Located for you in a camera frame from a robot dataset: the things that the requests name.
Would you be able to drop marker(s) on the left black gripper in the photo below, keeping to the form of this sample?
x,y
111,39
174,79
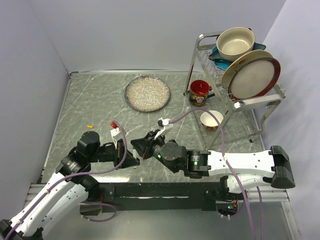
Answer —
x,y
118,153

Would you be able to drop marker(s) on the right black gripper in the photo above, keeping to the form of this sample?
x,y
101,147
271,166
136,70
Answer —
x,y
144,147

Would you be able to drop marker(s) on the white pen green tip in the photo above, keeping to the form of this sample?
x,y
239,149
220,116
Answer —
x,y
134,152

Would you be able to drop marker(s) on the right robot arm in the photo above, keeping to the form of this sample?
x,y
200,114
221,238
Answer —
x,y
243,170

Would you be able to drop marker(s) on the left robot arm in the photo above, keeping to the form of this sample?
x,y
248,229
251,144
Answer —
x,y
68,186

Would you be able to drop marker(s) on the black base beam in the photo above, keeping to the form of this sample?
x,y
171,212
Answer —
x,y
150,196

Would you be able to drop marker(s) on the speckled round plate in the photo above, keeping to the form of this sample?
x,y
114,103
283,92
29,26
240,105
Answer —
x,y
147,94

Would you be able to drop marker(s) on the small white cup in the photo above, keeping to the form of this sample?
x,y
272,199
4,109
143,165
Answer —
x,y
208,122

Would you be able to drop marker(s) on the red skull mug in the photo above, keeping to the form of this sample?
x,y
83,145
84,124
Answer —
x,y
199,92

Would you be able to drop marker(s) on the metal dish rack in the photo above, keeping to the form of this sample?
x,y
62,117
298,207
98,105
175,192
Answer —
x,y
244,120

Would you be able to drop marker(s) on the blue dish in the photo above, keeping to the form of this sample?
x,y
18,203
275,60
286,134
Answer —
x,y
222,63

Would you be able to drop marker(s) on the red rimmed plate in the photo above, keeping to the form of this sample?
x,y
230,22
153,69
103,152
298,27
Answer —
x,y
254,79

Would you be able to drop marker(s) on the large beige bowl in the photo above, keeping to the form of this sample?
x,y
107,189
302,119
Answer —
x,y
235,42

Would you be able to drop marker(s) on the beige dinner plate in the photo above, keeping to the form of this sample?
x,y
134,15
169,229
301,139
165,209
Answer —
x,y
241,62

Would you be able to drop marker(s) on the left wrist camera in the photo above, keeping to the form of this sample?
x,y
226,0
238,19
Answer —
x,y
116,134

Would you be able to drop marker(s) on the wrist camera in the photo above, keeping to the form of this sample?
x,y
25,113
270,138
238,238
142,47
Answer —
x,y
165,126
116,134

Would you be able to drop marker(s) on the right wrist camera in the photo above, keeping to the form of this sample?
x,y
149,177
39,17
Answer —
x,y
165,126

